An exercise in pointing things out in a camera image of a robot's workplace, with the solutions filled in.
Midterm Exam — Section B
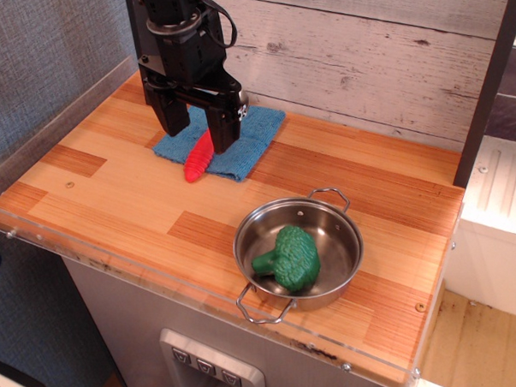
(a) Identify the dark left shelf post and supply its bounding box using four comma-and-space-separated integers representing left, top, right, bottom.
125, 0, 163, 108

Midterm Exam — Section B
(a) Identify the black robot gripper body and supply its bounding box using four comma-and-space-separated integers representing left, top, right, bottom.
149, 22, 241, 107

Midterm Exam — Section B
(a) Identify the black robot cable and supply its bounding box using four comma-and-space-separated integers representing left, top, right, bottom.
198, 0, 239, 51

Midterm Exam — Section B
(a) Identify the clear acrylic edge guard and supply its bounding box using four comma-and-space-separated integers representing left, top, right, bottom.
0, 196, 459, 387

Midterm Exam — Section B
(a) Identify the dark shelf post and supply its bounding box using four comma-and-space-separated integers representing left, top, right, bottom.
125, 0, 163, 108
453, 0, 516, 188

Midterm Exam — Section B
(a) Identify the green toy broccoli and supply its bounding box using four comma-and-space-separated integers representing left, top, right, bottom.
252, 225, 321, 292

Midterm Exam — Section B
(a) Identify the silver two-handled pot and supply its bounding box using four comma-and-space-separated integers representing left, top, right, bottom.
233, 188, 364, 324

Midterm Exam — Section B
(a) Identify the grey toy fridge cabinet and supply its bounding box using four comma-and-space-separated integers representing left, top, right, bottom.
64, 259, 382, 387

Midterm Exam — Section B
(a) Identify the dark right shelf post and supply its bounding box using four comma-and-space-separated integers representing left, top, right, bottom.
453, 0, 516, 188

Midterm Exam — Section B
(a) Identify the blue folded cloth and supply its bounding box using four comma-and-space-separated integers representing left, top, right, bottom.
153, 106, 286, 182

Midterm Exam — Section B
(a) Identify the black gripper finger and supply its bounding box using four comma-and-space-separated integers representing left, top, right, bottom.
205, 102, 241, 154
144, 81, 190, 136

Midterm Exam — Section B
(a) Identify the silver dispenser panel with buttons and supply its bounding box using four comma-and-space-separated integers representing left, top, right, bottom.
159, 329, 265, 387

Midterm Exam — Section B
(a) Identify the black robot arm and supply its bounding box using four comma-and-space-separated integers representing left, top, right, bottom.
139, 0, 248, 154

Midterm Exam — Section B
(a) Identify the red-handled metal spoon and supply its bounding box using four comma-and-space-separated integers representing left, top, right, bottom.
179, 88, 253, 184

